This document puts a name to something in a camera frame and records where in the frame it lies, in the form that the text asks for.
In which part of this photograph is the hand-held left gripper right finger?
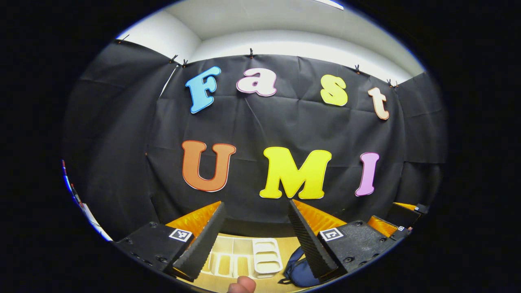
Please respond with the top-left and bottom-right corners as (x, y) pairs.
(288, 199), (403, 281)

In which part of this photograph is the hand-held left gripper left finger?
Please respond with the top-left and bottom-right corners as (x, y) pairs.
(115, 201), (228, 282)

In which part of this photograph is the cream plastic bookshelf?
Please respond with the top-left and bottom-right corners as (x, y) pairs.
(201, 235), (283, 279)

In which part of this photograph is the colourful printed board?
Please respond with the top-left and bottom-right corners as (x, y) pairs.
(61, 160), (112, 241)

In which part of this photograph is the blue schoolbag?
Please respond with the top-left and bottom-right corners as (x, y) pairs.
(279, 246), (326, 287)

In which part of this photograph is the black backdrop cloth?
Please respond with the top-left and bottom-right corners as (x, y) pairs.
(61, 39), (448, 241)

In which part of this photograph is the long ceiling light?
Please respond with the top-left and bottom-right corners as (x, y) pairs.
(313, 0), (344, 11)

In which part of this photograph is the row of black cloth clips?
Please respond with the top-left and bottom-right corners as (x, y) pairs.
(116, 35), (398, 88)

